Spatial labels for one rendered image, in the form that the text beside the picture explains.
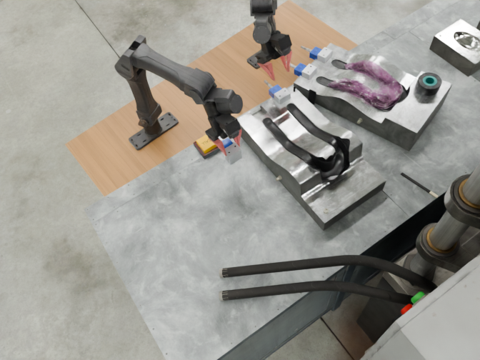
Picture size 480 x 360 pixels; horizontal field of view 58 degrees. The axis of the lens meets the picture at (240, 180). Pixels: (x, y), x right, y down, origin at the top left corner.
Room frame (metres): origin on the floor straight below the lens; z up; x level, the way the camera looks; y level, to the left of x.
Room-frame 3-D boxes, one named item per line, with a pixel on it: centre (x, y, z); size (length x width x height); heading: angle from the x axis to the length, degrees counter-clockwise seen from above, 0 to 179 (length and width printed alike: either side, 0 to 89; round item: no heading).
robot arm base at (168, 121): (1.10, 0.30, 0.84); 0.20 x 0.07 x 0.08; 120
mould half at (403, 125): (1.06, -0.54, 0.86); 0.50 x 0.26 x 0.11; 42
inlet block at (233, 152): (0.87, 0.03, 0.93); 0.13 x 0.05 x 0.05; 25
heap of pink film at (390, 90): (1.06, -0.53, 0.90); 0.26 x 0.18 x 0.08; 42
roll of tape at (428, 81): (0.97, -0.72, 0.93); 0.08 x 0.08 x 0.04
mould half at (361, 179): (0.83, -0.25, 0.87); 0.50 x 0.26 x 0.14; 25
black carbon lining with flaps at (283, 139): (0.85, -0.25, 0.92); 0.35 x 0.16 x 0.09; 25
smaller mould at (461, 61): (1.19, -0.97, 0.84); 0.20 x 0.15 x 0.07; 25
